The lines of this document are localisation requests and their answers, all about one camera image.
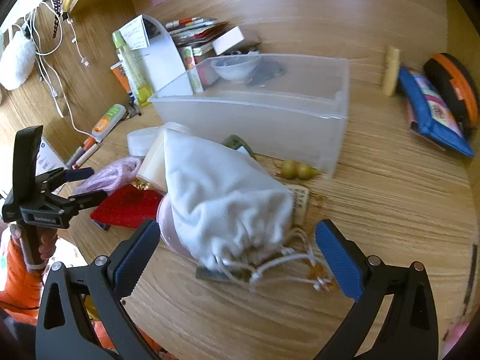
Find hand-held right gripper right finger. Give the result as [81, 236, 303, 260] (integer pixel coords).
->
[315, 219, 439, 360]

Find clear plastic bowl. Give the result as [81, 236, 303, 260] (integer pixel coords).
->
[210, 55, 261, 83]

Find dark green bottle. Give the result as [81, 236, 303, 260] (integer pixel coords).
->
[221, 134, 256, 160]

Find fruit print carton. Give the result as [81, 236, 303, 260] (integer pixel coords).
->
[178, 45, 205, 94]

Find white file holder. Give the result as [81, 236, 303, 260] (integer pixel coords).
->
[140, 14, 194, 96]

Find cream plastic tube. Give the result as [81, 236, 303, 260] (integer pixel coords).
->
[382, 46, 400, 96]

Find person's left hand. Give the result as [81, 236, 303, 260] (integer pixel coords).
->
[39, 230, 59, 267]

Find orange white marker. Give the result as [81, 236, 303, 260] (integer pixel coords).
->
[71, 140, 102, 169]
[67, 135, 96, 166]

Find person's left forearm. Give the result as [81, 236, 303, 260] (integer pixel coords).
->
[0, 238, 42, 312]

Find white handwritten paper sheet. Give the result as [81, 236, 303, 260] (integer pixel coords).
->
[119, 15, 151, 50]

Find black orange zip case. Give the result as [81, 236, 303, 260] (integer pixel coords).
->
[423, 52, 480, 136]

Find black beaded bracelet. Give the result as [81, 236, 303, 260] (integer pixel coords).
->
[49, 0, 62, 40]

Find small white box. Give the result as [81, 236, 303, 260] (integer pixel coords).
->
[212, 26, 244, 56]

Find olive green gourd charm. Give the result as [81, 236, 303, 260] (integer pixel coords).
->
[280, 159, 319, 181]

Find orange tube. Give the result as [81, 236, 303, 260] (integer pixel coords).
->
[110, 63, 136, 102]

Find blue patchwork pouch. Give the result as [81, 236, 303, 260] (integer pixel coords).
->
[397, 67, 475, 158]

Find stack of books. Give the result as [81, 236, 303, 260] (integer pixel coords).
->
[165, 17, 229, 47]

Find cream paper tag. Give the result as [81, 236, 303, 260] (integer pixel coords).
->
[289, 187, 311, 227]

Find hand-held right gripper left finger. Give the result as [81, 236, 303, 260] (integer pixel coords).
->
[35, 218, 162, 360]

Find white printed leaflet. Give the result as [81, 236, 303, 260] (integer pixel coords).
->
[35, 135, 68, 177]

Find yellow-green spray bottle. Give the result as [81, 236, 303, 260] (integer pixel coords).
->
[112, 30, 151, 106]

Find green orange sanitizer bottle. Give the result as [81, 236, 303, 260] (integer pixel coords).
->
[92, 103, 126, 143]

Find clear plastic storage box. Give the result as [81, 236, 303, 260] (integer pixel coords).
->
[148, 53, 351, 179]

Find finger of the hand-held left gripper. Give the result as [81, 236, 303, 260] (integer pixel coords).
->
[69, 190, 109, 211]
[62, 167, 95, 182]

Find pink-tipped white cable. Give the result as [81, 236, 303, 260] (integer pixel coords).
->
[65, 13, 91, 68]

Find red felt pouch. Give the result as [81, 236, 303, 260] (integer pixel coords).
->
[90, 184, 166, 230]

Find wooden desktop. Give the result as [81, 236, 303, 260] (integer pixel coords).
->
[0, 15, 479, 360]

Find white drawstring pouch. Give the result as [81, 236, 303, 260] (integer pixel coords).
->
[161, 129, 334, 293]

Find pink cable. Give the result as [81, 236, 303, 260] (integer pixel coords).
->
[73, 157, 142, 196]

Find cream cylindrical jar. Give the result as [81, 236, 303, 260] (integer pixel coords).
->
[136, 129, 177, 197]

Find white fluffy toy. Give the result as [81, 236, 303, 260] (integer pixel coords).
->
[0, 30, 36, 91]

